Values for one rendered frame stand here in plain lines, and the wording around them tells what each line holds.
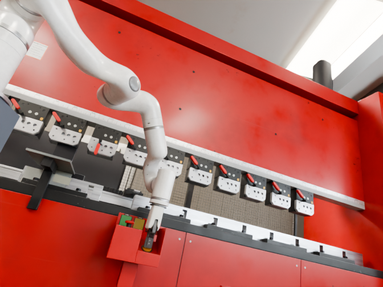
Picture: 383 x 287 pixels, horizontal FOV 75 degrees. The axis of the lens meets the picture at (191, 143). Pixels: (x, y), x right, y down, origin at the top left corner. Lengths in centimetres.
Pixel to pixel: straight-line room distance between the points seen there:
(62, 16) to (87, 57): 14
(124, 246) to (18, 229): 49
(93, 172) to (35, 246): 82
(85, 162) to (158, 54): 95
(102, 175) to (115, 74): 114
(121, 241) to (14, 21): 80
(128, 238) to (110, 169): 101
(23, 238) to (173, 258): 66
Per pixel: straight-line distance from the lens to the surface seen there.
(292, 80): 231
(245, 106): 190
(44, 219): 131
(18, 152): 209
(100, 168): 200
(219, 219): 158
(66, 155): 150
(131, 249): 107
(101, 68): 99
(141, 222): 122
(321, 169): 216
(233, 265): 148
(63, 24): 97
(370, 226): 236
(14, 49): 89
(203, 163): 158
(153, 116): 109
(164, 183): 110
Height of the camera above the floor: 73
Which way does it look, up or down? 24 degrees up
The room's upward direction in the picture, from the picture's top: 12 degrees clockwise
